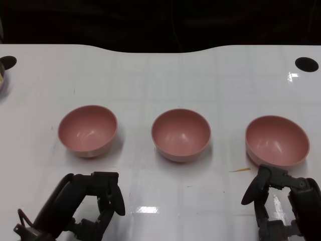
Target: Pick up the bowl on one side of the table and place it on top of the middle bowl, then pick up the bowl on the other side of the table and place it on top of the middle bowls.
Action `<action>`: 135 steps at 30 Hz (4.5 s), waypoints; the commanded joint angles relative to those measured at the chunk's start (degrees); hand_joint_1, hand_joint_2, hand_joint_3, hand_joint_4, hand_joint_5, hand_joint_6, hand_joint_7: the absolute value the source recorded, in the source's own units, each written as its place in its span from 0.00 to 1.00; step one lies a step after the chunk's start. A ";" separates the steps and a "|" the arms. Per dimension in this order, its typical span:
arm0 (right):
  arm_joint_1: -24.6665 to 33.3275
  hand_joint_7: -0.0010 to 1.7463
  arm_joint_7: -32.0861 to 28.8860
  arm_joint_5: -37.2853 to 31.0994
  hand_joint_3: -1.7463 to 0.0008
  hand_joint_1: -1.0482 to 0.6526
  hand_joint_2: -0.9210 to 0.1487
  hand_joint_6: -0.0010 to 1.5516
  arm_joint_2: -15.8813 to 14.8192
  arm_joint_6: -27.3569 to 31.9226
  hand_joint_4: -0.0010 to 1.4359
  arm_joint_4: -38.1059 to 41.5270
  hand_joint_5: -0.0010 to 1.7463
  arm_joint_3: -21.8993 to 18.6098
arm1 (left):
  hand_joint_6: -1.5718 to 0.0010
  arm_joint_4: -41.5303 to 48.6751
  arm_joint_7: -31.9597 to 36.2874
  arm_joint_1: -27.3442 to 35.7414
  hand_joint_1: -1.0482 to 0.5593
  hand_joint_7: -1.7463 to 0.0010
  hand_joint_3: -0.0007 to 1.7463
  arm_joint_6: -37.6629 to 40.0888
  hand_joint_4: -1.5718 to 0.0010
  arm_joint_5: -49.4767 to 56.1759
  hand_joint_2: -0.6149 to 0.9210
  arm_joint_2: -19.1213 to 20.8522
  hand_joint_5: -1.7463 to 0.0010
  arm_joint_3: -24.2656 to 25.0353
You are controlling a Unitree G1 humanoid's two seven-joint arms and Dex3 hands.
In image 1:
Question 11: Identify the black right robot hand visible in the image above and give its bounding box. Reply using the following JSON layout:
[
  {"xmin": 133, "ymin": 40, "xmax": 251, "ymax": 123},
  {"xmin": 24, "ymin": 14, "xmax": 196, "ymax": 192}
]
[{"xmin": 241, "ymin": 165, "xmax": 321, "ymax": 241}]

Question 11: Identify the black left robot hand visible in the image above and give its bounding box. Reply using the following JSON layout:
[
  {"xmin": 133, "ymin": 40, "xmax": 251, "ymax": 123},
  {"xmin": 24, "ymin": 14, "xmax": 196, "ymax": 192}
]
[{"xmin": 31, "ymin": 172, "xmax": 126, "ymax": 241}]

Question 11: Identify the pink plastic bowl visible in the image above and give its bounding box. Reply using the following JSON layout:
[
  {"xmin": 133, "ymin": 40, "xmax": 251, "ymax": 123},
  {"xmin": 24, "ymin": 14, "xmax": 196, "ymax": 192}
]
[
  {"xmin": 57, "ymin": 104, "xmax": 118, "ymax": 159},
  {"xmin": 245, "ymin": 114, "xmax": 310, "ymax": 168},
  {"xmin": 150, "ymin": 108, "xmax": 212, "ymax": 163}
]

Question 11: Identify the metal bowl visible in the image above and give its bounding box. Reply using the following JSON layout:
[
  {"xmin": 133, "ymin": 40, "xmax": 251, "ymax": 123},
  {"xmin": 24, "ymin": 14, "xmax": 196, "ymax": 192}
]
[{"xmin": 0, "ymin": 60, "xmax": 7, "ymax": 92}]

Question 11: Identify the black round table grommet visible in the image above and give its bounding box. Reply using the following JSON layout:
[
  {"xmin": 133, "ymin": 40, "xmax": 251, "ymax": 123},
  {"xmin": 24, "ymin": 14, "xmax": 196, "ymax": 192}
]
[
  {"xmin": 294, "ymin": 57, "xmax": 319, "ymax": 72},
  {"xmin": 0, "ymin": 56, "xmax": 18, "ymax": 70}
]

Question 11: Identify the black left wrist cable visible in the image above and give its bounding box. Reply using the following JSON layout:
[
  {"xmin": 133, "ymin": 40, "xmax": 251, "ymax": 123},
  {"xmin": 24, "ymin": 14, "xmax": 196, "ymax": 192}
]
[{"xmin": 17, "ymin": 208, "xmax": 35, "ymax": 226}]

